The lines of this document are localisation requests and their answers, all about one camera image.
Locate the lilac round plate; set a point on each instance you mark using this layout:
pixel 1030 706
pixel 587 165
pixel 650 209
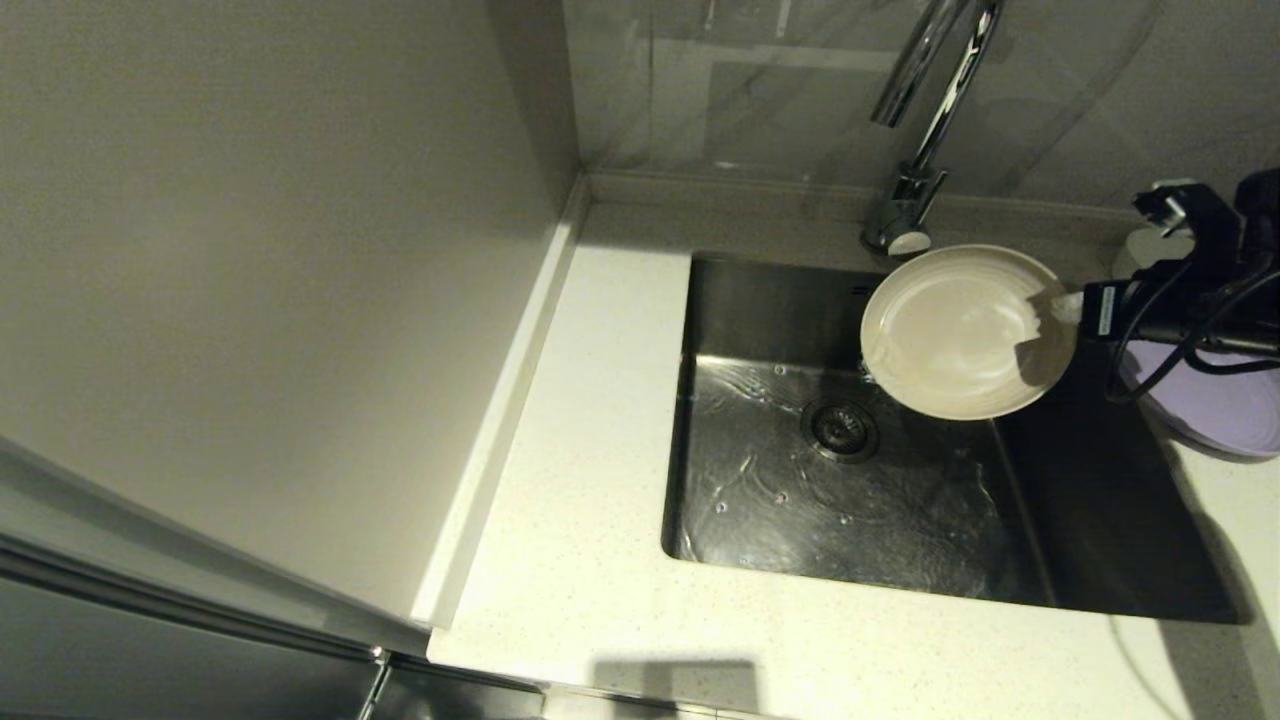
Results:
pixel 1220 405

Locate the beige round plate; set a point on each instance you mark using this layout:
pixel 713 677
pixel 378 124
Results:
pixel 950 335

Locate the chrome gooseneck faucet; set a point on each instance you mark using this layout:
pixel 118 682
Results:
pixel 905 215

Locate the round metal drain strainer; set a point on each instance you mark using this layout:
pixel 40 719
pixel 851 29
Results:
pixel 840 429

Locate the stainless steel sink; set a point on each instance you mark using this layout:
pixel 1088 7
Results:
pixel 800 500

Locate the small white bowl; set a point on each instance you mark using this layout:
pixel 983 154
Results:
pixel 1150 250

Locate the grey metal cabinet front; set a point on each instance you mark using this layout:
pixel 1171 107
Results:
pixel 150 640

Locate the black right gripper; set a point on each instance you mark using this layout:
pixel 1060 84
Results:
pixel 1245 270

